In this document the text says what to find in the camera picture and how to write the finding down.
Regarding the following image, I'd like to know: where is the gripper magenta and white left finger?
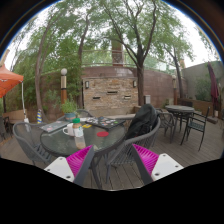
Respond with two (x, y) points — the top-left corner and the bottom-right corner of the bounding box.
(45, 145), (94, 186)

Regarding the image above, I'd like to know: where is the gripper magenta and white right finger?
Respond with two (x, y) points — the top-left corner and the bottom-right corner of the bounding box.
(131, 144), (183, 184)

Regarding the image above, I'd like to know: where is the plastic bottle with green cap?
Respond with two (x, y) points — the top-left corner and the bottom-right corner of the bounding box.
(72, 118), (86, 149)

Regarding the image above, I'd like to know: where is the grey wicker chair right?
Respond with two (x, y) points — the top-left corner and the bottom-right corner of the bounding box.
(106, 115), (161, 180)

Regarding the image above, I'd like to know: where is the grey wicker chair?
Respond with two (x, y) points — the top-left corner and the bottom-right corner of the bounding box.
(13, 122), (52, 164)
(106, 115), (161, 180)

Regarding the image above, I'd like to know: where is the round glass patio table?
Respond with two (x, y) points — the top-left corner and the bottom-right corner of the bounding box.
(39, 117), (127, 190)

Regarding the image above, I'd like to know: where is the white mug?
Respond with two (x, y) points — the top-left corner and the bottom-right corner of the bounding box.
(63, 123), (74, 136)

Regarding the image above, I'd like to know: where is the yellow small object on table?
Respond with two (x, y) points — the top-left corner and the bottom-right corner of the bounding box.
(82, 124), (92, 128)

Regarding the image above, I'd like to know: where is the red round coaster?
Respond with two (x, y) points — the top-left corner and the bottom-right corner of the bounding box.
(97, 131), (109, 137)

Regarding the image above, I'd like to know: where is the grey closed laptop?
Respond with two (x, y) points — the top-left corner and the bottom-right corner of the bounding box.
(41, 121), (68, 133)

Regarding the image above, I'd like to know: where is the grey chair near background table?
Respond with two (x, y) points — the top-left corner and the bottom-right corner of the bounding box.
(156, 108), (174, 140)

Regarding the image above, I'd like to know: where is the black jacket on chair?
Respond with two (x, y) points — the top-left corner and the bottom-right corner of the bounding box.
(126, 104), (158, 139)

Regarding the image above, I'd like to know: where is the black board with stickers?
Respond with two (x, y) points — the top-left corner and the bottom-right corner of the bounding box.
(85, 117), (124, 130)

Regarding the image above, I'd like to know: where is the grey wicker chair left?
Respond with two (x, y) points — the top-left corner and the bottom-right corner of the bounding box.
(13, 122), (52, 164)

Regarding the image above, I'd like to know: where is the potted green plant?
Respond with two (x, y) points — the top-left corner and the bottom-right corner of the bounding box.
(61, 99), (77, 121)

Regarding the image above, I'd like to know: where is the round dark table background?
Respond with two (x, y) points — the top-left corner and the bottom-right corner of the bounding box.
(165, 104), (196, 134)

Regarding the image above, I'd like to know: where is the black metal chair background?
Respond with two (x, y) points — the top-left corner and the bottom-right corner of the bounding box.
(182, 108), (210, 141)

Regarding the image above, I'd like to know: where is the folded maroon umbrella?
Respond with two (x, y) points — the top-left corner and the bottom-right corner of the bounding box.
(207, 63), (219, 110)

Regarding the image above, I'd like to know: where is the orange patio umbrella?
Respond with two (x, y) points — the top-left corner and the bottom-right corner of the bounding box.
(0, 65), (24, 98)

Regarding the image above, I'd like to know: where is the lamp post with globe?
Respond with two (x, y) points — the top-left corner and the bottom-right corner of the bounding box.
(61, 68), (67, 104)

